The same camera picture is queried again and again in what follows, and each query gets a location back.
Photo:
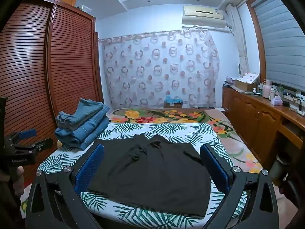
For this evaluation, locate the white bottle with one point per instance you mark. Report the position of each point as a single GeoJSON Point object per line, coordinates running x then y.
{"type": "Point", "coordinates": [272, 95]}

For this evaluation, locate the wooden slatted wardrobe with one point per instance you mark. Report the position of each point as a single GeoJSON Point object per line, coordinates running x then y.
{"type": "Point", "coordinates": [69, 64]}

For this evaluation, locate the small cardboard box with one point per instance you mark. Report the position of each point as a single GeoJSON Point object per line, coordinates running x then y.
{"type": "Point", "coordinates": [173, 105]}

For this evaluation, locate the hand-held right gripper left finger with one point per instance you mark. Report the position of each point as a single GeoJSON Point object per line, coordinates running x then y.
{"type": "Point", "coordinates": [89, 169]}

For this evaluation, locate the pink thermos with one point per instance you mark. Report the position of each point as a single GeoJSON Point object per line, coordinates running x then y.
{"type": "Point", "coordinates": [266, 90]}

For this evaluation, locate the person's left hand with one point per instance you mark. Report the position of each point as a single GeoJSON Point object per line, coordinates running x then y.
{"type": "Point", "coordinates": [19, 183]}

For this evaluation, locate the person's left forearm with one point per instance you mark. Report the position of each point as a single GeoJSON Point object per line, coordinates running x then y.
{"type": "Point", "coordinates": [8, 202]}

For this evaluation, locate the tied window curtain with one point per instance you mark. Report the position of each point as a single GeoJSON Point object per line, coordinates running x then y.
{"type": "Point", "coordinates": [239, 40]}

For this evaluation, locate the floral blanket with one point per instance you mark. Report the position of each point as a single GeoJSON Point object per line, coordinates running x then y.
{"type": "Point", "coordinates": [152, 116]}

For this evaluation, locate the open cardboard box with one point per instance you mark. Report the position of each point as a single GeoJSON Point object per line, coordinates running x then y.
{"type": "Point", "coordinates": [245, 83]}

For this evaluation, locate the long wooden cabinet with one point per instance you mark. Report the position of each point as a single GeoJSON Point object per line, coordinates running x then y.
{"type": "Point", "coordinates": [250, 119]}

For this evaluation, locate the pink tissue pack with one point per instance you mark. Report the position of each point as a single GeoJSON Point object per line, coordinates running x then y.
{"type": "Point", "coordinates": [276, 101]}

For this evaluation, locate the grey cylindrical bin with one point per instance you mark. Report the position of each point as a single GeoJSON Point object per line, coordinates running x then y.
{"type": "Point", "coordinates": [277, 171]}

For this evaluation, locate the clear storage box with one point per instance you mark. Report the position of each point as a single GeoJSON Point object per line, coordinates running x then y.
{"type": "Point", "coordinates": [83, 8]}

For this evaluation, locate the wall air conditioner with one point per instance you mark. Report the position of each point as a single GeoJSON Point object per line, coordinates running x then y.
{"type": "Point", "coordinates": [202, 12]}

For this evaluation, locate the blue cloth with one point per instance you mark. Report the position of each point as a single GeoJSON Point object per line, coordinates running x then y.
{"type": "Point", "coordinates": [173, 99]}

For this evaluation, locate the grey window blind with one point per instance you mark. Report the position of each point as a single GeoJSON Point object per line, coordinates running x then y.
{"type": "Point", "coordinates": [278, 40]}

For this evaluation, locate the green leaf print blanket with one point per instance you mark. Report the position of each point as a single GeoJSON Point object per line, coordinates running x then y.
{"type": "Point", "coordinates": [166, 128]}

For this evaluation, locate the black pants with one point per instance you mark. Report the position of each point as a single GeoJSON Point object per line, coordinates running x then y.
{"type": "Point", "coordinates": [147, 171]}

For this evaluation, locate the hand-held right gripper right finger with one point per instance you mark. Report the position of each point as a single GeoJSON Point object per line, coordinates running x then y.
{"type": "Point", "coordinates": [214, 169]}

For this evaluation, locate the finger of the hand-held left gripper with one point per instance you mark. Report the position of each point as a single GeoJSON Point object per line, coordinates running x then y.
{"type": "Point", "coordinates": [27, 133]}
{"type": "Point", "coordinates": [40, 144]}

